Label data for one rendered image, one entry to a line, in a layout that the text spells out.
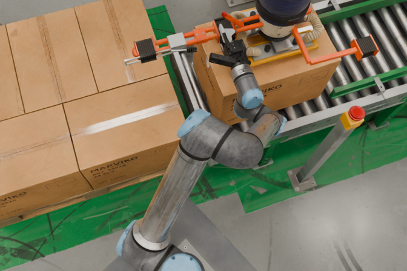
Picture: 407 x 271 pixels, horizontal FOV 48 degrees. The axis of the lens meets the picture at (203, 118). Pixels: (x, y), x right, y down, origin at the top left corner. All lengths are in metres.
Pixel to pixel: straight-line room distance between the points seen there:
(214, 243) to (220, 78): 0.74
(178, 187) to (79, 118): 1.12
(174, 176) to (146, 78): 1.15
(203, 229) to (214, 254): 0.12
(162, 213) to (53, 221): 1.42
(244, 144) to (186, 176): 0.23
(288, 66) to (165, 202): 0.95
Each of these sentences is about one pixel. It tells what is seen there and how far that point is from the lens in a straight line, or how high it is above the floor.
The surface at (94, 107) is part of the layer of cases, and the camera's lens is 2.54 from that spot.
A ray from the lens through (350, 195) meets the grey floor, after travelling 3.07.
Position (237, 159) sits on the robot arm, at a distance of 1.40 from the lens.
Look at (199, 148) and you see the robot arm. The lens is 1.42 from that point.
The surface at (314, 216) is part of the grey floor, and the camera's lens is 2.97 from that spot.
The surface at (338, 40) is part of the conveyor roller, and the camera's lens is 2.84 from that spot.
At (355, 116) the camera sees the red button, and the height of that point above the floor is 1.04.
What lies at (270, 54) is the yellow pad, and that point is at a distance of 2.11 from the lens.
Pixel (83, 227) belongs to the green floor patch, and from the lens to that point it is 2.92.
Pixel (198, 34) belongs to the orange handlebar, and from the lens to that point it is 1.99.
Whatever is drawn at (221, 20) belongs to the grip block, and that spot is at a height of 1.15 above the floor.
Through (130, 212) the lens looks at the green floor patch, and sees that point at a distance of 2.89.
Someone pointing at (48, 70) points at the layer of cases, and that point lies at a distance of 2.70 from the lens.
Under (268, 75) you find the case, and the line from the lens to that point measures 2.15.
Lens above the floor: 2.81
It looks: 67 degrees down
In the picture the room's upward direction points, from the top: 5 degrees clockwise
